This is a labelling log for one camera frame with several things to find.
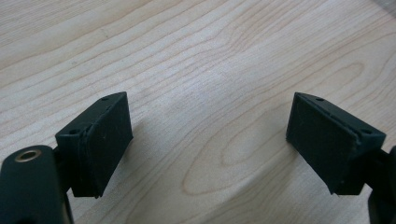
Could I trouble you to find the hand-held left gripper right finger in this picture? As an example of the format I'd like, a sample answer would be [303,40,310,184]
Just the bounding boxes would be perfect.
[285,91,387,196]

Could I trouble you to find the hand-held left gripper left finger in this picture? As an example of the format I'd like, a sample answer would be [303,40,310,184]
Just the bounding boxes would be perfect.
[55,91,134,199]

